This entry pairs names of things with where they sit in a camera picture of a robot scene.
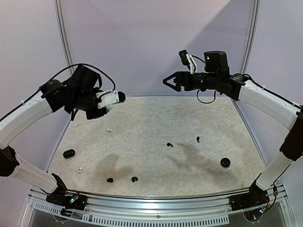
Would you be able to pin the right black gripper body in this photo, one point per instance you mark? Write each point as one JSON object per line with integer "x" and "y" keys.
{"x": 179, "y": 80}

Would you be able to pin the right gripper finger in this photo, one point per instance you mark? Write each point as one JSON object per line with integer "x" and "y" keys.
{"x": 172, "y": 86}
{"x": 171, "y": 77}

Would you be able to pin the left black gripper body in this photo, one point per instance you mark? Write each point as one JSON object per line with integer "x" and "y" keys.
{"x": 84, "y": 101}

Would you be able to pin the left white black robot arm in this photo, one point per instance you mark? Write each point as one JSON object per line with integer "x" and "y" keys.
{"x": 80, "y": 92}

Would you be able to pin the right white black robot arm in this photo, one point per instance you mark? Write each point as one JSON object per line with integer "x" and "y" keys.
{"x": 241, "y": 87}

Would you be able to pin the black oval charging case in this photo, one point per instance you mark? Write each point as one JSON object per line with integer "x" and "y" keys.
{"x": 69, "y": 153}

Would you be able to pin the black round charging case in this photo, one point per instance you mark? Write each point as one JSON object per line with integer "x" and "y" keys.
{"x": 225, "y": 162}

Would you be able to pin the black ear-hook earbud right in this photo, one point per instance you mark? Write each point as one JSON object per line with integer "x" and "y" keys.
{"x": 134, "y": 179}

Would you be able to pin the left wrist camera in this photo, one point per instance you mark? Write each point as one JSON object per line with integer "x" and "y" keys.
{"x": 107, "y": 99}

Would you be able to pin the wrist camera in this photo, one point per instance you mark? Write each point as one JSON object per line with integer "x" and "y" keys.
{"x": 107, "y": 99}
{"x": 188, "y": 60}

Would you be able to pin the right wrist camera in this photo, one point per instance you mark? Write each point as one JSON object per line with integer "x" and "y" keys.
{"x": 188, "y": 60}

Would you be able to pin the right aluminium corner post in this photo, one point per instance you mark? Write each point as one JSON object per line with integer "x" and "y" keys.
{"x": 251, "y": 34}

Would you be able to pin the aluminium corner post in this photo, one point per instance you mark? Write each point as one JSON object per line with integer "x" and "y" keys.
{"x": 251, "y": 34}
{"x": 62, "y": 31}

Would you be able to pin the left aluminium corner post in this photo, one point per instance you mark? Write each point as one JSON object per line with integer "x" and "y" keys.
{"x": 62, "y": 31}

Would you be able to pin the aluminium front rail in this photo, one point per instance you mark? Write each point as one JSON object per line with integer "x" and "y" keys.
{"x": 153, "y": 211}

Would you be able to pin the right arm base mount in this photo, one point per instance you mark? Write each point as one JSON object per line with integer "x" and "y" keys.
{"x": 254, "y": 197}

